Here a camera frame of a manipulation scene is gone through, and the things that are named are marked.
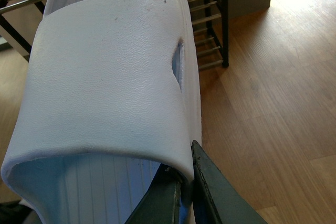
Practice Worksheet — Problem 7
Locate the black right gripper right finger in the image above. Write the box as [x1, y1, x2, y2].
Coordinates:
[192, 141, 266, 223]

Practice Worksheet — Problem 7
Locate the light blue slide slipper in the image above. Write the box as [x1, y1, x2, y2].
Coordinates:
[1, 0, 202, 223]

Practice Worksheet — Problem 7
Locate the black metal shoe rack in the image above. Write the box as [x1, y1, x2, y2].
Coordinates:
[0, 0, 230, 71]

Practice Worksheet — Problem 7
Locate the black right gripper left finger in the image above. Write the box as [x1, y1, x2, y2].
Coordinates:
[126, 165, 182, 224]

